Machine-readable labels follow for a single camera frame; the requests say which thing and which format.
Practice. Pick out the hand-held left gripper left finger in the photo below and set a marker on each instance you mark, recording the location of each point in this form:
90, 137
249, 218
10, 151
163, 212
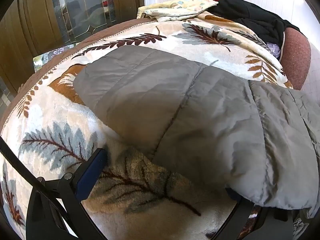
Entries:
91, 171

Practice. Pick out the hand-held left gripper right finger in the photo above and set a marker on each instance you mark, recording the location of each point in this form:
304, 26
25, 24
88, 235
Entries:
243, 216

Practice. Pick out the grey quilted hooded jacket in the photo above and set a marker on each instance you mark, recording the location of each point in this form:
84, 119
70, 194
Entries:
175, 105

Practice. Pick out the leaf print fleece blanket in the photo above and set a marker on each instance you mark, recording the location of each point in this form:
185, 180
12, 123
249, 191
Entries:
62, 120

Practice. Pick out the wooden stained glass door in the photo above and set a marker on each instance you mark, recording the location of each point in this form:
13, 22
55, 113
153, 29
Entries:
37, 17

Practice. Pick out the pink sofa backrest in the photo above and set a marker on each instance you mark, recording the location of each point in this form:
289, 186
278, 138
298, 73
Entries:
296, 55

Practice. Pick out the purple plastic wrapper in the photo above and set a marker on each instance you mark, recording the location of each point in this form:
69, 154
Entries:
273, 48

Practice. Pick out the pale yellow patterned cloth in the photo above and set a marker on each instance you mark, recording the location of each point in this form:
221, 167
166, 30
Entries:
175, 8

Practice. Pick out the black garment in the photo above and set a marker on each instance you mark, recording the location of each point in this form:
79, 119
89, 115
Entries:
250, 15

